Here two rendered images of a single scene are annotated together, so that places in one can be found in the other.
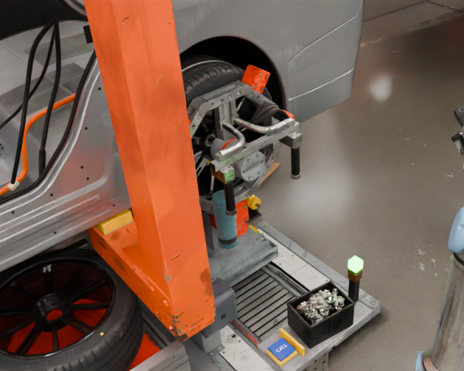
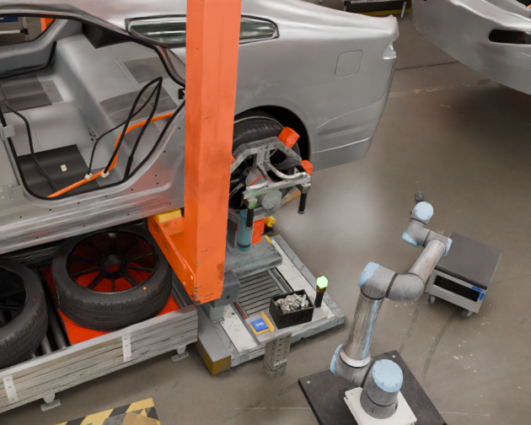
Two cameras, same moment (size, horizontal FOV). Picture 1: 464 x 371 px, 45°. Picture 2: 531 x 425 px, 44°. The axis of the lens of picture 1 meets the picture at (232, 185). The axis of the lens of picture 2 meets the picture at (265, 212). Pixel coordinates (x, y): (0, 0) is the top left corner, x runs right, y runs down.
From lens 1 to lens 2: 149 cm
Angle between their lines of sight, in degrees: 4
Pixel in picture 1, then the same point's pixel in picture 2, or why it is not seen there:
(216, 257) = (234, 254)
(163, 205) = (204, 218)
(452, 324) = (355, 327)
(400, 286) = not seen: hidden behind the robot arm
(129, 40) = (206, 128)
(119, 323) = (158, 284)
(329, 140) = (355, 177)
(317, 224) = (320, 246)
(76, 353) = (126, 297)
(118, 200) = (174, 201)
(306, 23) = (335, 102)
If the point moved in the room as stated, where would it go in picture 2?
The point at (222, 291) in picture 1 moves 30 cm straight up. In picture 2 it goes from (231, 280) to (234, 241)
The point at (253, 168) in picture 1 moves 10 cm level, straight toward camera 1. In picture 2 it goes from (271, 201) to (269, 212)
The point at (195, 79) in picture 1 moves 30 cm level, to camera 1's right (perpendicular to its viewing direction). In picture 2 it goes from (245, 131) to (299, 137)
